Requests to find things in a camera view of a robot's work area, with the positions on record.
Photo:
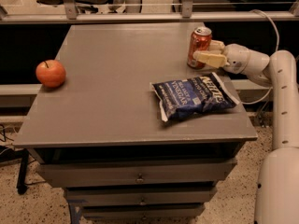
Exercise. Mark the red apple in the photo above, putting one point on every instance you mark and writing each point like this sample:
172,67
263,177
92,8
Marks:
51,73

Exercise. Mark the middle grey drawer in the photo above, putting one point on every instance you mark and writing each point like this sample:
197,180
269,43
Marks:
141,196

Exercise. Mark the grey drawer cabinet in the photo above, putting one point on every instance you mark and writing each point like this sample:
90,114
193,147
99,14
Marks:
107,111

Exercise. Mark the black stand leg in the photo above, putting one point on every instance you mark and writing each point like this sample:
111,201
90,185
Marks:
21,186

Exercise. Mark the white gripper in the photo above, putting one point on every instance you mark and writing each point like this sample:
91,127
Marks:
235,58

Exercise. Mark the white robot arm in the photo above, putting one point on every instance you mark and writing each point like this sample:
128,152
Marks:
277,196

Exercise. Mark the blue chip bag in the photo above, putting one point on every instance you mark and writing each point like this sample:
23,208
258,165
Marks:
180,99

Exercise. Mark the grey drawer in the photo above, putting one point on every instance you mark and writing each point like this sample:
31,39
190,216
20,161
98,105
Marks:
77,175
141,196
146,211

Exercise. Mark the red coke can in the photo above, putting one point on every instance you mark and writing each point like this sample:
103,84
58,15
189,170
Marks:
200,40

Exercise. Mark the bottom grey drawer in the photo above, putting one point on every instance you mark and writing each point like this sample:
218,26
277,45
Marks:
146,211

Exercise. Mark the top grey drawer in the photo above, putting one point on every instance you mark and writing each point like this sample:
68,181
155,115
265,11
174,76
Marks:
77,175

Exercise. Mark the grey metal railing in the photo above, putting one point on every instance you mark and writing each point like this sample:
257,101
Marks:
124,11

